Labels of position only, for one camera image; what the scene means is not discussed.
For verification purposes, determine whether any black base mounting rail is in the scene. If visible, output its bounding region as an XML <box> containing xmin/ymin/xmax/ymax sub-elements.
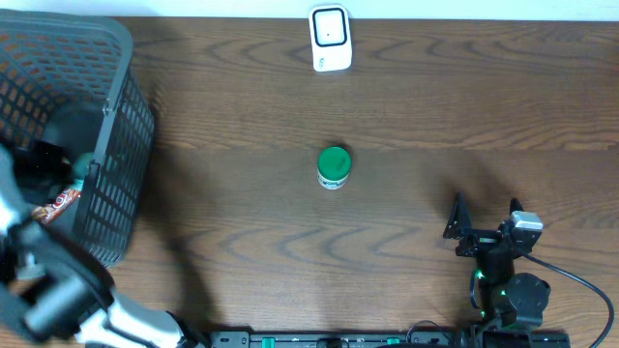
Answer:
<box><xmin>208</xmin><ymin>329</ymin><xmax>571</xmax><ymax>348</ymax></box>

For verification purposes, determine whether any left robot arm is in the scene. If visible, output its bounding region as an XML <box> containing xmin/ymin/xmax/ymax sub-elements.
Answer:
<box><xmin>1</xmin><ymin>150</ymin><xmax>211</xmax><ymax>347</ymax></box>

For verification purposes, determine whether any green lid small jar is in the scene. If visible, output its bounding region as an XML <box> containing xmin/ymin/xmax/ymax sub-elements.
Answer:
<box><xmin>317</xmin><ymin>146</ymin><xmax>352</xmax><ymax>189</ymax></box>

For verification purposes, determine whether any white barcode scanner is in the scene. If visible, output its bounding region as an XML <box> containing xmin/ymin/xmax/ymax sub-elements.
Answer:
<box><xmin>309</xmin><ymin>4</ymin><xmax>353</xmax><ymax>73</ymax></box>

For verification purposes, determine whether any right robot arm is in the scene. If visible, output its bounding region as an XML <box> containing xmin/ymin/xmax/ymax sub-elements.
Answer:
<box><xmin>443</xmin><ymin>193</ymin><xmax>550</xmax><ymax>347</ymax></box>

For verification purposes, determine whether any light green wet wipes pack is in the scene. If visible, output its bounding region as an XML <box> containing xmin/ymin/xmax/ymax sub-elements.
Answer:
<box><xmin>72</xmin><ymin>153</ymin><xmax>94</xmax><ymax>180</ymax></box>

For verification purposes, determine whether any red brown candy bar wrapper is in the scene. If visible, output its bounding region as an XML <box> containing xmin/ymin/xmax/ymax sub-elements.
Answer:
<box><xmin>31</xmin><ymin>188</ymin><xmax>81</xmax><ymax>225</ymax></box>

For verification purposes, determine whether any grey plastic mesh basket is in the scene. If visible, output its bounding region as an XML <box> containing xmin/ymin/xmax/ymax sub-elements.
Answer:
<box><xmin>1</xmin><ymin>10</ymin><xmax>155</xmax><ymax>267</ymax></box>

